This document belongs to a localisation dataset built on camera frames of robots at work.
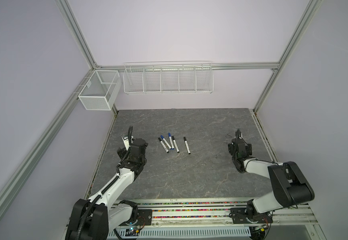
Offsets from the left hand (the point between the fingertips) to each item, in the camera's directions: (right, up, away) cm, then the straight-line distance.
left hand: (130, 144), depth 83 cm
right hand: (+67, -2, +9) cm, 68 cm away
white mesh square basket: (-26, +35, +18) cm, 47 cm away
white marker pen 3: (+33, -2, +17) cm, 37 cm away
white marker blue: (+22, +1, +20) cm, 29 cm away
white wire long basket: (+20, +43, +16) cm, 50 cm away
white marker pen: (+17, -3, +16) cm, 24 cm away
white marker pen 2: (+25, -2, +18) cm, 31 cm away
